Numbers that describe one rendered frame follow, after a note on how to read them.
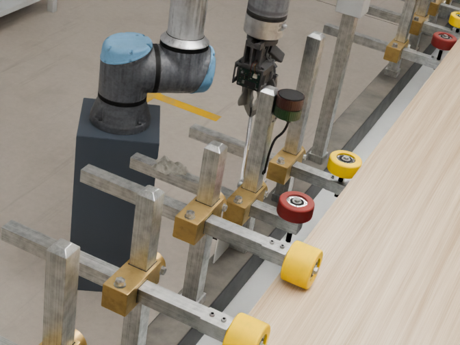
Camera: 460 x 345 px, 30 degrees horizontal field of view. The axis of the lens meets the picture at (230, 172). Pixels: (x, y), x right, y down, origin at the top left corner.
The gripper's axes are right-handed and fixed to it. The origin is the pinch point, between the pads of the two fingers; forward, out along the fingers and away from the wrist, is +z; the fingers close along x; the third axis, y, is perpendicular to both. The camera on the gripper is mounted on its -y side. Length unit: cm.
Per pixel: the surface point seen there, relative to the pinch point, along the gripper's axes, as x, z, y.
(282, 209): 18.3, 9.7, 20.1
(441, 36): 21, 8, -108
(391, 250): 43.3, 9.1, 20.2
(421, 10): 8, 11, -136
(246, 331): 31, 2, 68
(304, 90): 8.3, -4.2, -10.7
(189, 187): -5.1, 14.7, 18.0
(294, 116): 14.8, -9.8, 14.6
